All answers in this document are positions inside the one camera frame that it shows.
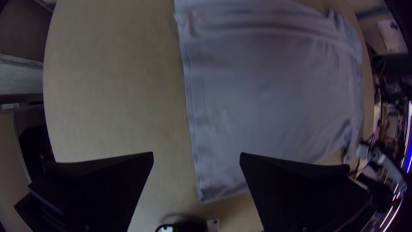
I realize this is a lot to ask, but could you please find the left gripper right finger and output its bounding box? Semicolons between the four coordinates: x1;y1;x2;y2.
239;152;376;232

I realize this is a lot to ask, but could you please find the white wall poster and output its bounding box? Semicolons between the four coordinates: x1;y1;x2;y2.
376;19;409;54

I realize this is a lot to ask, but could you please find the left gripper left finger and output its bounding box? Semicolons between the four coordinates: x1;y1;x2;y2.
14;151;155;232

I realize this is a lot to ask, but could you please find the grey t-shirt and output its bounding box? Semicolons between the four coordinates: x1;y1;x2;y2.
173;0;366;205

